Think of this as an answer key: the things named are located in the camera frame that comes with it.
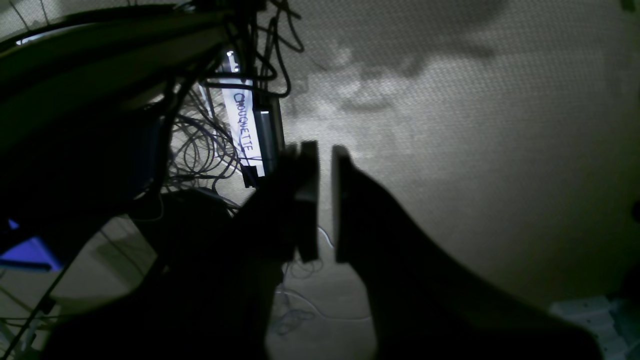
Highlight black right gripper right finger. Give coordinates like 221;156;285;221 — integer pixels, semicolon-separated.
331;145;481;311

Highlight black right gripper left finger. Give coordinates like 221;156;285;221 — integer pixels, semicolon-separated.
235;141;320;281

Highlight white power strip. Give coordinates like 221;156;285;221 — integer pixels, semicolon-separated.
549;295;640;360

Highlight tangled black cables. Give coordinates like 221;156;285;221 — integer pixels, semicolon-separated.
165;0;306;196

